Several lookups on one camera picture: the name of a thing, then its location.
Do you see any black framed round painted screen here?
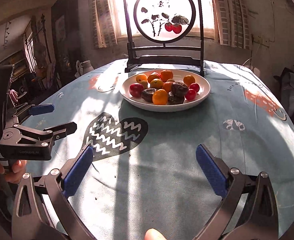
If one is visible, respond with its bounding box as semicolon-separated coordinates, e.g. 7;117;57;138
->
123;0;204;75

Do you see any white ceramic jug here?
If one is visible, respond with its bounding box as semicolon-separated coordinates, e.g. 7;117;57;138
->
75;60;94;79

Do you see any red cherry tomato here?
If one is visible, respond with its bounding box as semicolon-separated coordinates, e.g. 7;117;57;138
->
189;82;200;93
185;89;197;101

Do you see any yellow orange fruit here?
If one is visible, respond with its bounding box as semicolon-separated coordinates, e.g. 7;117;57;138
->
150;79;164;89

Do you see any orange round citrus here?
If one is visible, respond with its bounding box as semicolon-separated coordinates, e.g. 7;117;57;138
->
152;89;168;105

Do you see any left checked curtain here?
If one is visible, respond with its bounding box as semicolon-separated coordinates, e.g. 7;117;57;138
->
91;0;118;49

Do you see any light blue printed tablecloth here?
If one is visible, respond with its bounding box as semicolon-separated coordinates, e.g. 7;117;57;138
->
25;60;294;239

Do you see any small yellow citrus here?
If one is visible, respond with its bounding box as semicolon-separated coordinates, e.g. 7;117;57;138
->
183;75;196;87

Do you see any large orange tangerine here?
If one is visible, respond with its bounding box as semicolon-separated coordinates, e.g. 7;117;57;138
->
148;72;160;83

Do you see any person's right hand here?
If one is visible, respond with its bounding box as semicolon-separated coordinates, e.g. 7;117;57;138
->
144;229;167;240

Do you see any dark bookshelf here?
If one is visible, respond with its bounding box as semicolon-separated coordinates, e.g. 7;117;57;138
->
0;50;39;102

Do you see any small yellow kumquat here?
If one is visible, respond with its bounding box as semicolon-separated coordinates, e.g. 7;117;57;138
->
162;81;173;93

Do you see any right checked curtain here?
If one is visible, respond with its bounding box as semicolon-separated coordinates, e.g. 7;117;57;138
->
213;0;252;50

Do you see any dark brown passion fruit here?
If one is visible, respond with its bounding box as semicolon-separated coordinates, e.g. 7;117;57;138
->
171;82;189;97

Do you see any checked curtain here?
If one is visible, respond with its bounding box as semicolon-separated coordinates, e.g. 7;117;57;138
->
213;0;252;50
91;0;118;49

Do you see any white oval plate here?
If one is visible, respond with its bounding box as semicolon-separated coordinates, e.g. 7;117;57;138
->
120;69;211;112

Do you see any small orange citrus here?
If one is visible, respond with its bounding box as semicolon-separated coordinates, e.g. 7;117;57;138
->
136;73;148;83

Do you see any dark red plum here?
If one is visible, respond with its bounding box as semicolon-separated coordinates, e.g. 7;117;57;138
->
129;83;145;98

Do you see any person's left hand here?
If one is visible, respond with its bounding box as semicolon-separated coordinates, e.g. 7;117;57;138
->
0;160;27;184

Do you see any pale yellow lemon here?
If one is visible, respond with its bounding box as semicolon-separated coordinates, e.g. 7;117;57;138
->
140;80;148;89

